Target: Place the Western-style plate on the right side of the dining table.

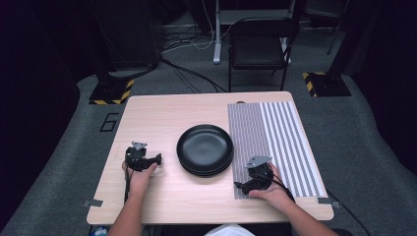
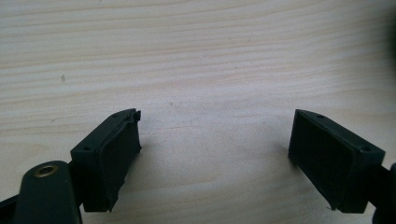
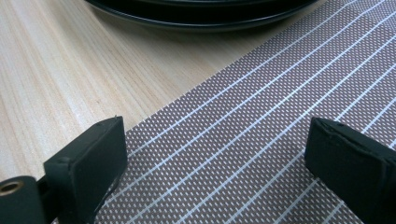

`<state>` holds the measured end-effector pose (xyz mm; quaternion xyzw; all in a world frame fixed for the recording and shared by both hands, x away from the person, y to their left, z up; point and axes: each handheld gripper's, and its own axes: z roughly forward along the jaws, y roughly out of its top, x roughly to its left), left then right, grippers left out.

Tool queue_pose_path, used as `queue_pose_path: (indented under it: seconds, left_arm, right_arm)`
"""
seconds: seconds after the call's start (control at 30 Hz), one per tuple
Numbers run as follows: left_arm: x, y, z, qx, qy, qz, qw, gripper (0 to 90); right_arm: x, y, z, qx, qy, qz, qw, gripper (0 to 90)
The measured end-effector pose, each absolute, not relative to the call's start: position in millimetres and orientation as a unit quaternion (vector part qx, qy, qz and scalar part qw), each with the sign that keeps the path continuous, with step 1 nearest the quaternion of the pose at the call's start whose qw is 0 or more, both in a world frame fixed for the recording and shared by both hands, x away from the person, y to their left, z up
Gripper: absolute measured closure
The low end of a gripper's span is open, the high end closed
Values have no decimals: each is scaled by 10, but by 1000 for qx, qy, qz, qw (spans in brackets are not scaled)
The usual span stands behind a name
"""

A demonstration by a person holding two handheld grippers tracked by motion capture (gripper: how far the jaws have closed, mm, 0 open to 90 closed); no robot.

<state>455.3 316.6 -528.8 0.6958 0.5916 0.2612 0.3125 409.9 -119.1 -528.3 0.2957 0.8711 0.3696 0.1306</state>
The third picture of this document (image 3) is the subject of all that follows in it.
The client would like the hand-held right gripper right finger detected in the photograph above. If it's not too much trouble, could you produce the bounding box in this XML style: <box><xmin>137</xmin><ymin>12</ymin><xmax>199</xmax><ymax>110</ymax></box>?
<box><xmin>304</xmin><ymin>117</ymin><xmax>396</xmax><ymax>224</ymax></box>

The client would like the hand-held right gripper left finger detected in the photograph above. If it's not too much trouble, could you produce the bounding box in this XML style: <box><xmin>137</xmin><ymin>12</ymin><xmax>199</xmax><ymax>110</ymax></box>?
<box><xmin>43</xmin><ymin>115</ymin><xmax>129</xmax><ymax>224</ymax></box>

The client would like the brown woven placemat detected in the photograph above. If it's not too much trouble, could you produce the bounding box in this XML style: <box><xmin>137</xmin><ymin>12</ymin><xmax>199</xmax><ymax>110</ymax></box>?
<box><xmin>50</xmin><ymin>0</ymin><xmax>396</xmax><ymax>224</ymax></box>

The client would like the black round plate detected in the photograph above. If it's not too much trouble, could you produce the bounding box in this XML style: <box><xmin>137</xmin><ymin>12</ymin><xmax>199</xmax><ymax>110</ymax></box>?
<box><xmin>84</xmin><ymin>0</ymin><xmax>319</xmax><ymax>32</ymax></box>

